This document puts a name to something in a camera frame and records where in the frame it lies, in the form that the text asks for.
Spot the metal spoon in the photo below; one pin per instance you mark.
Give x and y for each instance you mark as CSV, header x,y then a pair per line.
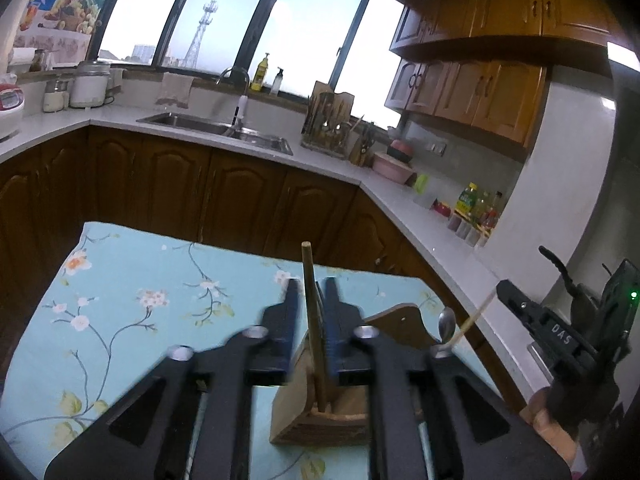
x,y
446,322

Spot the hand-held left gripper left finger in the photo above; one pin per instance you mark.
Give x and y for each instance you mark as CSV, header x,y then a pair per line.
x,y
282,320

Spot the wooden upper cabinets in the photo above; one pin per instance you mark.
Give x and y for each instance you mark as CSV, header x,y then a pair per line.
x,y
500,10

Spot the wall socket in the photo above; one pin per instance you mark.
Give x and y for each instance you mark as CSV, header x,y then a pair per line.
x,y
438,148

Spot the floral blue tablecloth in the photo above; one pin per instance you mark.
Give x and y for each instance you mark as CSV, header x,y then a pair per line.
x,y
125,285

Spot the white pump bottle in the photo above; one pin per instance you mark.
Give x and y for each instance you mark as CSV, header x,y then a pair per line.
x,y
276,85

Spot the fruit wall poster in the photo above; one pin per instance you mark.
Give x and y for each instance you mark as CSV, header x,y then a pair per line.
x,y
60,10

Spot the wooden utensil holder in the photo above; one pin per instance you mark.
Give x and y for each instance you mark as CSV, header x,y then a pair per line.
x,y
300,395

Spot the wooden chopstick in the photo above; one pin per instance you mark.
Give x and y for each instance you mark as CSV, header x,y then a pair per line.
x,y
309,280
470,321

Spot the range hood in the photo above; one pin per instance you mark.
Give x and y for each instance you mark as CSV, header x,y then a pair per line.
x,y
625,57

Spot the steel kitchen sink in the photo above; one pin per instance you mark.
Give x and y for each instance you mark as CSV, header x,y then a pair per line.
x,y
200,122

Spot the yellow dish soap bottle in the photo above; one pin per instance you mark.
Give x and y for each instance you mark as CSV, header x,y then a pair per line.
x,y
259,75

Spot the row of spice jars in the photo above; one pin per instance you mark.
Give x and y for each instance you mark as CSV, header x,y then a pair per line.
x,y
467,230

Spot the pink hanging towel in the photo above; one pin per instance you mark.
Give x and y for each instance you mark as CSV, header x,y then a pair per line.
x,y
174,91

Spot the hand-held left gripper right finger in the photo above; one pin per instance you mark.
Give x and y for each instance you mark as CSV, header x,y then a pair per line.
x,y
330,330

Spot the wooden knife block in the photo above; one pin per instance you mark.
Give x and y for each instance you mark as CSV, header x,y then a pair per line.
x,y
360,152

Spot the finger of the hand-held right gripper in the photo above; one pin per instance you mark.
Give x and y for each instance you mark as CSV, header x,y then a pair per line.
x,y
520,305

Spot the person's right hand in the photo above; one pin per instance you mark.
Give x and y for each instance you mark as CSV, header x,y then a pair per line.
x,y
550,427

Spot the black framed window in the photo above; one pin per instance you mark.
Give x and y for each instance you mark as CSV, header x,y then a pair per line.
x,y
150,10

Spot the dark wooden lower cabinets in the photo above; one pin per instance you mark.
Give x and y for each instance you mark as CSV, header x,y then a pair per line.
x,y
175,185

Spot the white and red rice cooker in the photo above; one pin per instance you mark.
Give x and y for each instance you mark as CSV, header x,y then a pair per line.
x,y
10,105

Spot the glass jar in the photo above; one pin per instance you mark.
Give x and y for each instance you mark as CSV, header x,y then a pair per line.
x,y
55,97

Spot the paper towel roll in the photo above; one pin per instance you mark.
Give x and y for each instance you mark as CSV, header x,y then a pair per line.
x,y
22,60

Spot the pink basin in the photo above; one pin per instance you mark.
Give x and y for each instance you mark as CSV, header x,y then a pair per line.
x,y
392,169

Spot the yellow oil bottle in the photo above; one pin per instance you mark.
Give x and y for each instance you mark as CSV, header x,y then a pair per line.
x,y
467,200

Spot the wooden cutting board rack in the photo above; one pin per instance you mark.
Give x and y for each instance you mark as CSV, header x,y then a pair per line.
x,y
325,110

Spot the green cup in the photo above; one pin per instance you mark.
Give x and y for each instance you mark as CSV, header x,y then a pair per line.
x,y
421,183

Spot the chrome faucet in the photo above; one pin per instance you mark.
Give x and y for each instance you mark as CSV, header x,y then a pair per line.
x,y
242,105

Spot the white electric pot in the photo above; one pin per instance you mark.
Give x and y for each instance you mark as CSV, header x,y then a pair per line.
x,y
90,87

